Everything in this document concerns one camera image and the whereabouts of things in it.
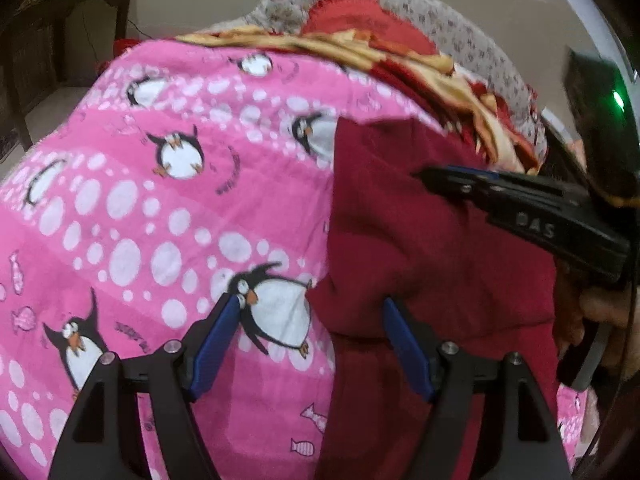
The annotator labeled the red pillow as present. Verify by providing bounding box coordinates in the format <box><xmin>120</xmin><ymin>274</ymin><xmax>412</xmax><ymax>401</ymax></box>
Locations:
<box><xmin>301</xmin><ymin>0</ymin><xmax>442</xmax><ymax>57</ymax></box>

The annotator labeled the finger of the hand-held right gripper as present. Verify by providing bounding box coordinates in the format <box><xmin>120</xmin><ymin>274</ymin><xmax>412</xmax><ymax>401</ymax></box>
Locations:
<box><xmin>411</xmin><ymin>164</ymin><xmax>496</xmax><ymax>212</ymax></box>
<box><xmin>470</xmin><ymin>169</ymin><xmax>568</xmax><ymax>200</ymax></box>

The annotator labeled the dark red garment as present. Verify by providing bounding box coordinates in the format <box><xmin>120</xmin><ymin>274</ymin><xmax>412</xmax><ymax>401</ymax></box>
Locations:
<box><xmin>305</xmin><ymin>117</ymin><xmax>565</xmax><ymax>480</ymax></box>

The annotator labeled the floral print pillow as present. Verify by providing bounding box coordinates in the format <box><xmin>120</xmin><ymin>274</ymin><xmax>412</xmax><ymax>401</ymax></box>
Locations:
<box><xmin>345</xmin><ymin>0</ymin><xmax>550</xmax><ymax>161</ymax></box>
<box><xmin>254</xmin><ymin>0</ymin><xmax>351</xmax><ymax>36</ymax></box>

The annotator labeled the dark wooden table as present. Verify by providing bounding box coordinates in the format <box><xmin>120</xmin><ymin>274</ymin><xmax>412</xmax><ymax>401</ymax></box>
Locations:
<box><xmin>0</xmin><ymin>0</ymin><xmax>137</xmax><ymax>152</ymax></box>

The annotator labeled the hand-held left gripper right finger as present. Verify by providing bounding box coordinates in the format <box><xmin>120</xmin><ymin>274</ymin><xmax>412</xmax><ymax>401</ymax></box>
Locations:
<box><xmin>382</xmin><ymin>298</ymin><xmax>573</xmax><ymax>480</ymax></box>

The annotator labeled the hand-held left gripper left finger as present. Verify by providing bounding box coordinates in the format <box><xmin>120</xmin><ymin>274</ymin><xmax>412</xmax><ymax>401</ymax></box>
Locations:
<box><xmin>47</xmin><ymin>294</ymin><xmax>241</xmax><ymax>480</ymax></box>

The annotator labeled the person's right hand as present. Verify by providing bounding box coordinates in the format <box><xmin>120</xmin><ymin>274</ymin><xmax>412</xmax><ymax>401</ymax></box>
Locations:
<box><xmin>552</xmin><ymin>266</ymin><xmax>640</xmax><ymax>358</ymax></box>

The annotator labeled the yellow and red patterned cloth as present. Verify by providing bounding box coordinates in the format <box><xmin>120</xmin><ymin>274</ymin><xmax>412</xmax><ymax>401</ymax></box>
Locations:
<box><xmin>175</xmin><ymin>24</ymin><xmax>545</xmax><ymax>177</ymax></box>

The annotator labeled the pink penguin print blanket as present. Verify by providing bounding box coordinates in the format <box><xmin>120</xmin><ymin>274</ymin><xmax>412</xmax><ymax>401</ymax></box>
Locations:
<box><xmin>0</xmin><ymin>37</ymin><xmax>601</xmax><ymax>480</ymax></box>

